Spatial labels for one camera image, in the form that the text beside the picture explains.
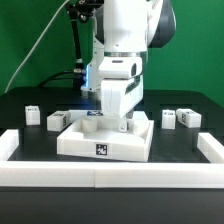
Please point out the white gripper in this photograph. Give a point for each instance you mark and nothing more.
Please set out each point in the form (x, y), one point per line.
(121, 87)

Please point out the white square table top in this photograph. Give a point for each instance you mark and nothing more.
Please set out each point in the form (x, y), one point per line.
(98, 138)

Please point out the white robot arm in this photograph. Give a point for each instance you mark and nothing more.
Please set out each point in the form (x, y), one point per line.
(123, 32)

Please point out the white tag sheet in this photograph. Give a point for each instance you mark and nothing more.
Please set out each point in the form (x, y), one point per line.
(75, 114)

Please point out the white U-shaped obstacle fence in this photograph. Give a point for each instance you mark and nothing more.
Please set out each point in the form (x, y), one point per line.
(103, 175)

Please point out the black camera stand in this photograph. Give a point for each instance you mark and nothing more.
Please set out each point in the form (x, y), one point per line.
(81, 10)

